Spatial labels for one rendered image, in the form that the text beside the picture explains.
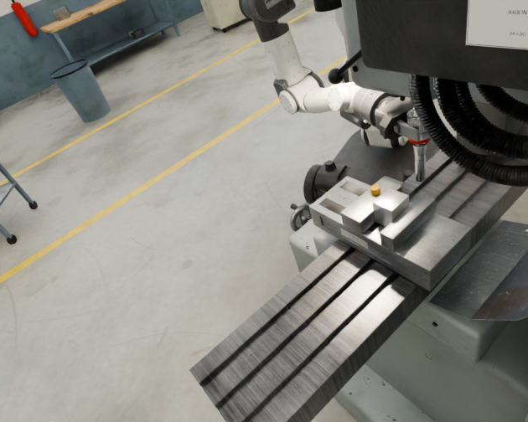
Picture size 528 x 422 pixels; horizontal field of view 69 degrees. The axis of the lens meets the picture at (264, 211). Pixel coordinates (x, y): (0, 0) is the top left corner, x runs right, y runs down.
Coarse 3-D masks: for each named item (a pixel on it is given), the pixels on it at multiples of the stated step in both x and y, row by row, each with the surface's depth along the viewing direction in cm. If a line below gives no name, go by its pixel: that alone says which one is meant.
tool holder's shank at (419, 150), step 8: (416, 144) 83; (424, 144) 82; (416, 152) 84; (424, 152) 84; (416, 160) 86; (424, 160) 85; (416, 168) 87; (424, 168) 87; (416, 176) 89; (424, 176) 88
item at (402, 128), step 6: (396, 126) 82; (402, 126) 81; (408, 126) 79; (396, 132) 82; (402, 132) 82; (408, 132) 80; (414, 132) 78; (420, 132) 78; (414, 138) 79; (420, 138) 78
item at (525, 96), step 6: (468, 84) 54; (468, 90) 55; (474, 90) 54; (510, 90) 50; (516, 90) 50; (522, 90) 49; (474, 96) 55; (480, 96) 54; (516, 96) 50; (522, 96) 50; (480, 102) 55; (486, 102) 54
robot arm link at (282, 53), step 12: (288, 36) 111; (264, 48) 113; (276, 48) 111; (288, 48) 112; (276, 60) 113; (288, 60) 113; (300, 60) 116; (276, 72) 117; (288, 72) 115; (300, 72) 116; (312, 72) 119; (276, 84) 119; (288, 84) 117; (288, 96) 115; (288, 108) 119
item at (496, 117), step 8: (480, 104) 99; (488, 104) 97; (488, 112) 99; (496, 112) 97; (496, 120) 99; (504, 120) 97; (512, 120) 101; (504, 128) 99; (512, 128) 104; (464, 144) 109; (480, 152) 107; (488, 152) 106
